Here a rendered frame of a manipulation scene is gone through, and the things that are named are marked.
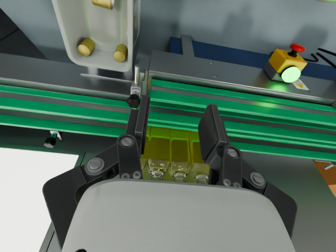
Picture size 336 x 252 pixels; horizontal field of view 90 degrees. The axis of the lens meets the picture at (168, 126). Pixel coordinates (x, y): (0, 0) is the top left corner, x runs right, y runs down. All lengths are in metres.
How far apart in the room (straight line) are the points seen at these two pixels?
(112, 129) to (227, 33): 0.56
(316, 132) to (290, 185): 0.23
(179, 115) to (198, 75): 0.12
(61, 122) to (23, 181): 0.19
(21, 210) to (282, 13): 1.01
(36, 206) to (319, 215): 0.89
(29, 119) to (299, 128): 0.85
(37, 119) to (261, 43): 0.85
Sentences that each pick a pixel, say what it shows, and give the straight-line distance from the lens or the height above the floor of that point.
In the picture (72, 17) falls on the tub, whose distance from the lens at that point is 0.56.
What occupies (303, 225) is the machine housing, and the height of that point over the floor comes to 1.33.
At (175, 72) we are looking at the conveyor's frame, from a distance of 0.48.
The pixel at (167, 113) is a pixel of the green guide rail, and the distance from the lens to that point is 0.49.
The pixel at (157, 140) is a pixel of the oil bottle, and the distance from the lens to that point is 0.46.
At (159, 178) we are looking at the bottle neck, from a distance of 0.42.
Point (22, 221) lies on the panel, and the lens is 0.60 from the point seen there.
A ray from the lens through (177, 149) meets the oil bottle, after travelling 0.46.
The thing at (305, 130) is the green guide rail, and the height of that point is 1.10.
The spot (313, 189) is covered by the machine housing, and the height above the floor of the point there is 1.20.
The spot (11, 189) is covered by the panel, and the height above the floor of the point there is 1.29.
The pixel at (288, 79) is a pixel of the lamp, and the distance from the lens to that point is 0.61.
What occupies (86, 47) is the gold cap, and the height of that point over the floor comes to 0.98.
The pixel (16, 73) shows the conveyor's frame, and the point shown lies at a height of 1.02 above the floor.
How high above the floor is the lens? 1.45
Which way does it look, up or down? 41 degrees down
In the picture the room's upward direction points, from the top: 179 degrees counter-clockwise
